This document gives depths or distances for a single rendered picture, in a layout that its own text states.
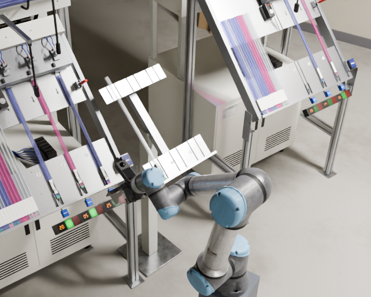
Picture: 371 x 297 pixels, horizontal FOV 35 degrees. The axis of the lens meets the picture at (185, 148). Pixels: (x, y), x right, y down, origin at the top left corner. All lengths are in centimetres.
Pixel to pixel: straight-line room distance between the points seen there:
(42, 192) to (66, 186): 10
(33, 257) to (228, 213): 144
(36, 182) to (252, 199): 97
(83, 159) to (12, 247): 64
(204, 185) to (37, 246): 115
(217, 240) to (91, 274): 129
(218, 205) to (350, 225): 178
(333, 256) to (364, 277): 19
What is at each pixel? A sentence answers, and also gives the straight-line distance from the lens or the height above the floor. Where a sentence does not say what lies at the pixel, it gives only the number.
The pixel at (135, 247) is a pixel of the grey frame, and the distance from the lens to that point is 290.
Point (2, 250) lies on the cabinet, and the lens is 291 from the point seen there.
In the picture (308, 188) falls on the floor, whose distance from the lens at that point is 369.
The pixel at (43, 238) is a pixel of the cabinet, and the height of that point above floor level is 26.
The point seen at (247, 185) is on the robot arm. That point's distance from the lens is 183.
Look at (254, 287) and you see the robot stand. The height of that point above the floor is 54.
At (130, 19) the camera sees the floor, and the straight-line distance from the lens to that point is 547.
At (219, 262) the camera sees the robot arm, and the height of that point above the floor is 85.
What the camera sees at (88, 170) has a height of 78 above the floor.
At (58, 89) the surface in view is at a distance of 257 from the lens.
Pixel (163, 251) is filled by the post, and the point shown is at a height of 1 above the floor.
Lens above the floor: 239
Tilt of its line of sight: 38 degrees down
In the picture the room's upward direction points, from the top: 2 degrees clockwise
